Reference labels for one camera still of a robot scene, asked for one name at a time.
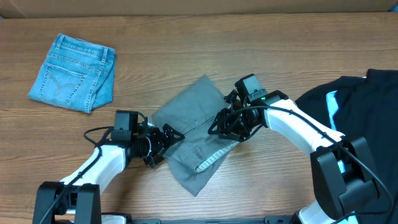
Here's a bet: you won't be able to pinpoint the grey cotton shorts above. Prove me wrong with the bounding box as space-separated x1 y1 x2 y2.
151 75 238 196

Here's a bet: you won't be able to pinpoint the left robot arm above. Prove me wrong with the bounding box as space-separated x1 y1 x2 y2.
33 110 185 224

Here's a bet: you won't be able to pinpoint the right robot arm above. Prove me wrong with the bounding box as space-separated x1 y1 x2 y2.
208 74 381 223

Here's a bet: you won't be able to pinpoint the light blue garment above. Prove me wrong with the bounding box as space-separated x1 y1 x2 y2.
326 90 358 224

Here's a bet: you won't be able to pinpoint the folded blue denim jeans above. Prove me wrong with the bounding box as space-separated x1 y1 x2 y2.
28 34 116 114

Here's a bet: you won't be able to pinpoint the black garment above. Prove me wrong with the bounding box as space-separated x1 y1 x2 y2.
295 68 398 224

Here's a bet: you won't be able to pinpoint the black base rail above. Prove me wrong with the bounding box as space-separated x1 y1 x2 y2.
131 215 301 224

